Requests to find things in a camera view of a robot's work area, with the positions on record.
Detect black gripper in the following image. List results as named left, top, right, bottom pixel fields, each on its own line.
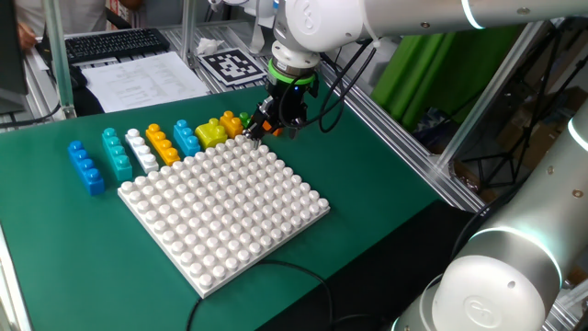
left=243, top=73, right=321, bottom=149

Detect person's hand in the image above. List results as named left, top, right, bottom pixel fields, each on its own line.
left=17, top=21, right=39, bottom=51

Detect orange-yellow two-stud block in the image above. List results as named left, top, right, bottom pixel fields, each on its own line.
left=219, top=109, right=244, bottom=140

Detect lime yellow sloped block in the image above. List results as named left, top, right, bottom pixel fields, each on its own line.
left=194, top=118, right=229, bottom=150

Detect black white fiducial marker board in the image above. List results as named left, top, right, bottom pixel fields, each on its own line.
left=198, top=47, right=270, bottom=87

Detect blue three-stud block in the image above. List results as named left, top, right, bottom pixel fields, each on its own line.
left=173, top=119, right=202, bottom=157

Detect crumpled white tissue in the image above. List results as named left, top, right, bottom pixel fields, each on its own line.
left=196, top=37, right=225, bottom=56

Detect white studded baseplate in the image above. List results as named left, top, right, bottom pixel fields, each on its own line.
left=117, top=134, right=331, bottom=299

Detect orange-yellow four-stud block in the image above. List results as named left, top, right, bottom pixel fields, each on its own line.
left=144, top=122, right=182, bottom=167

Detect white four-stud block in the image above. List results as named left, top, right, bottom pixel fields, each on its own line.
left=124, top=128, right=160, bottom=175

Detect white printed paper sheet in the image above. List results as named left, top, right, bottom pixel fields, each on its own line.
left=81, top=51, right=210, bottom=114

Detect teal four-stud block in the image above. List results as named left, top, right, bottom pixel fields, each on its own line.
left=101, top=127, right=134, bottom=182

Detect black keyboard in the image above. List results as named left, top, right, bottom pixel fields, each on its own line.
left=39, top=27, right=171, bottom=65

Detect blue four-stud block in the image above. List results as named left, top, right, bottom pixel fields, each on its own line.
left=67, top=140, right=106, bottom=197

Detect black computer mouse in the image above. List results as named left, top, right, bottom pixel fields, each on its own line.
left=68, top=63, right=89, bottom=91

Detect person in white shirt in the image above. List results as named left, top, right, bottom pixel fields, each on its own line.
left=13, top=0, right=109, bottom=36

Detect green table mat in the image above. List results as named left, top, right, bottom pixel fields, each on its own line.
left=0, top=80, right=442, bottom=331

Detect black tripod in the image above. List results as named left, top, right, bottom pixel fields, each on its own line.
left=458, top=27, right=588, bottom=189

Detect dark monitor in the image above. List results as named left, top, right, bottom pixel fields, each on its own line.
left=0, top=0, right=28, bottom=115

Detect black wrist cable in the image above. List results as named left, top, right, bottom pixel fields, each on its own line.
left=277, top=39, right=378, bottom=134

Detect aluminium frame post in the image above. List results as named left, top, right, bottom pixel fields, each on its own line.
left=41, top=0, right=77, bottom=120
left=180, top=0, right=198, bottom=65
left=435, top=20, right=548, bottom=169

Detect black cable on table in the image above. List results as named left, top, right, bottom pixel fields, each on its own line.
left=186, top=259, right=391, bottom=331

